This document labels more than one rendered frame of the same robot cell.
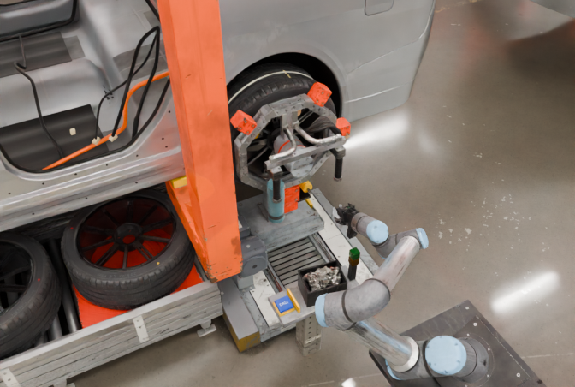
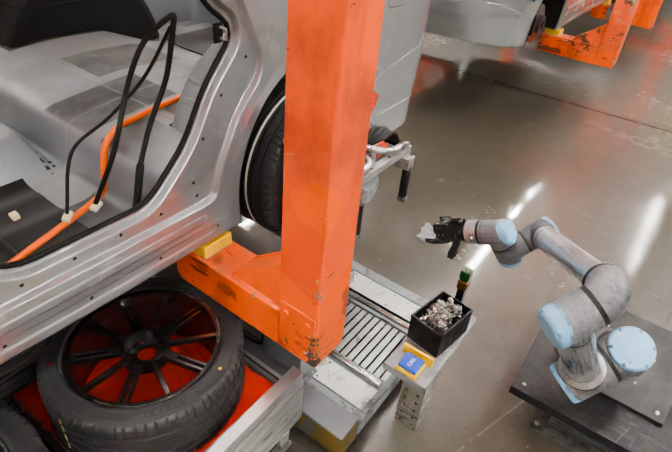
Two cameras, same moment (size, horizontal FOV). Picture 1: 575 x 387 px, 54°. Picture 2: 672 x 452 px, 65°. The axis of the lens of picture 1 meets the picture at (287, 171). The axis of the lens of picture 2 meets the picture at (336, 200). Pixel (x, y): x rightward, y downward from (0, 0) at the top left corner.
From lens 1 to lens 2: 1.35 m
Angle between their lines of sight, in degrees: 25
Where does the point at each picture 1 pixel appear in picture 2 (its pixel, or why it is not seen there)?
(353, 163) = not seen: hidden behind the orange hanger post
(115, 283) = (170, 420)
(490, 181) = (465, 199)
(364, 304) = (622, 294)
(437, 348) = (623, 344)
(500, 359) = (657, 337)
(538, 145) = (480, 162)
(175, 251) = (235, 344)
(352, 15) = not seen: hidden behind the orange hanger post
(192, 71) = not seen: outside the picture
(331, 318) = (583, 330)
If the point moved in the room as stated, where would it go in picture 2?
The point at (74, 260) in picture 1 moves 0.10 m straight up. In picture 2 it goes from (79, 410) to (73, 389)
